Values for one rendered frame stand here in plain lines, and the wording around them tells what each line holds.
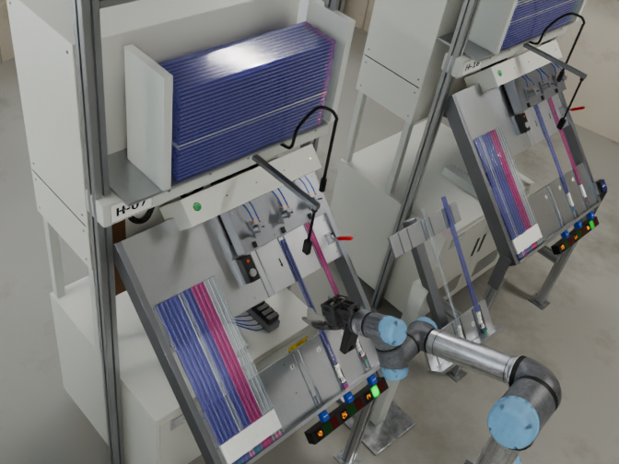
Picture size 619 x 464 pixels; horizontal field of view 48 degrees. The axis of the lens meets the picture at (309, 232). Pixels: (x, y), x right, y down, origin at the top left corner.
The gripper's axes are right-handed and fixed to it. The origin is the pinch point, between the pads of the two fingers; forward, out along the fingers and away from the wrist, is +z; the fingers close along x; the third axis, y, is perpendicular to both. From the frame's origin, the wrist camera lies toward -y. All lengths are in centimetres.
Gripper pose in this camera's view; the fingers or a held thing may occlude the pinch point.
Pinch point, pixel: (314, 314)
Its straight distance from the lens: 217.3
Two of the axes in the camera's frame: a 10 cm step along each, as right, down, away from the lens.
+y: -2.3, -9.2, -3.2
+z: -6.5, -1.0, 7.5
